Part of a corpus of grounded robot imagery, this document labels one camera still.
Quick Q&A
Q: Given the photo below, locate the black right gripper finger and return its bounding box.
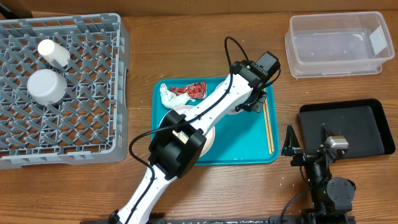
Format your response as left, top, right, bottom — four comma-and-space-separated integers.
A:
281, 124, 301, 156
320, 123, 333, 145

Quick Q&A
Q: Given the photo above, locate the pink white bowl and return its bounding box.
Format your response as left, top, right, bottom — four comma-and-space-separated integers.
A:
214, 77, 252, 115

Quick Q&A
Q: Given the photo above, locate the white cup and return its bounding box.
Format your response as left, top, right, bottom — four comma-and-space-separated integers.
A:
37, 39, 70, 67

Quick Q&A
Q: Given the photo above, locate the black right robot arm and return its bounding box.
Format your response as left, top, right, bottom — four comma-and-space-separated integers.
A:
280, 124, 356, 224

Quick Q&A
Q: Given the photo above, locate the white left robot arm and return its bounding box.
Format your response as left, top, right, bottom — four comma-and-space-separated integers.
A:
108, 52, 281, 224

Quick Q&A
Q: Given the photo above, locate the grey dishwasher rack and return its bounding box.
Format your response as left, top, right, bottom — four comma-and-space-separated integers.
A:
1, 13, 129, 169

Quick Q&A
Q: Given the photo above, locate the right wooden chopstick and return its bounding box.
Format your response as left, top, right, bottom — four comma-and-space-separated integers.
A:
264, 96, 274, 153

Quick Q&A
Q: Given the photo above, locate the wooden chopstick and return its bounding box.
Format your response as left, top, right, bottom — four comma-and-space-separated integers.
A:
263, 105, 272, 155
264, 96, 274, 153

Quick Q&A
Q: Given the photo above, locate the left wooden chopstick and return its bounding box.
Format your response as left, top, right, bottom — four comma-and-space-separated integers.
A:
263, 105, 272, 155

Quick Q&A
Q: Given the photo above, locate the black plastic tray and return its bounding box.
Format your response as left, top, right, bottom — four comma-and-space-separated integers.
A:
299, 99, 396, 159

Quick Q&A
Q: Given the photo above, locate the teal serving tray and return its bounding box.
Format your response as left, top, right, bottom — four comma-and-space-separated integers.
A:
152, 77, 280, 166

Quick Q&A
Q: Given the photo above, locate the red snack wrapper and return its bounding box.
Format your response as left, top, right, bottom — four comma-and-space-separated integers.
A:
169, 82, 207, 100

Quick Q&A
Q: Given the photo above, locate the white round plate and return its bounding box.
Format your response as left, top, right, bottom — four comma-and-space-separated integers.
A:
149, 106, 216, 165

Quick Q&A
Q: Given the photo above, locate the clear plastic bin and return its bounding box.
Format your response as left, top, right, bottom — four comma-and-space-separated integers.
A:
285, 11, 395, 78

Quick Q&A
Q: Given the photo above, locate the crumpled white tissue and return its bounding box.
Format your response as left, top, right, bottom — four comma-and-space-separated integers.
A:
159, 83, 195, 109

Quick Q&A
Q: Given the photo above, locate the white bowl in rack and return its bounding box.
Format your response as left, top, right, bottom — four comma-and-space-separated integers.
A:
27, 69, 67, 105

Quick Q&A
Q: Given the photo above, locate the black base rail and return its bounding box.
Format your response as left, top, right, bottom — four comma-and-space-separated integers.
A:
80, 216, 356, 224

